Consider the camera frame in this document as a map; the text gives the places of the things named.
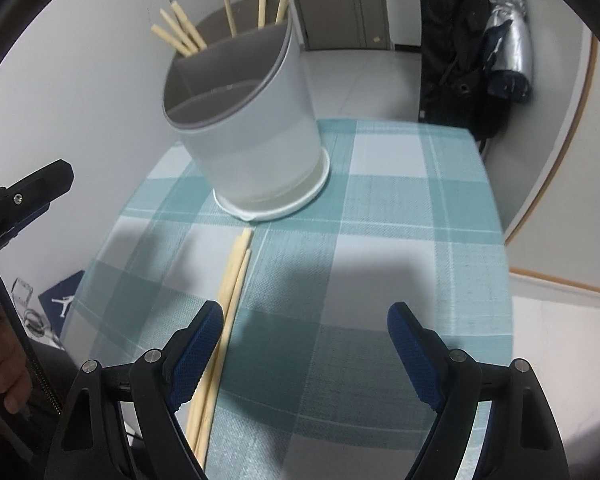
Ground clear plastic case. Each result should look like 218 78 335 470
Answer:
11 277 36 312

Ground grey brown door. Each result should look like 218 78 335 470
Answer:
292 0 397 52

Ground blue shoe box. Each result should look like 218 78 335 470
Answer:
37 270 87 334

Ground white cabinet with wood trim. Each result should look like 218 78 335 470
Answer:
502 10 600 311

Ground black coat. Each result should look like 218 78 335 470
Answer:
417 0 499 149

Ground teal plaid tablecloth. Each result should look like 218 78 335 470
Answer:
62 119 517 480

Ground white grey utensil holder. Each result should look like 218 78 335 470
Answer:
161 0 331 222

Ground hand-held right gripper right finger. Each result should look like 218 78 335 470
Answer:
387 301 566 480

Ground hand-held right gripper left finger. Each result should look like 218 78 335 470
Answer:
45 300 226 480

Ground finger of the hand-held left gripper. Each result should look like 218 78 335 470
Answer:
0 159 76 257

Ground person's left hand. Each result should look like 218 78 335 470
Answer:
0 311 34 415

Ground silver folded umbrella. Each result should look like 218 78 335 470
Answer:
482 0 537 107

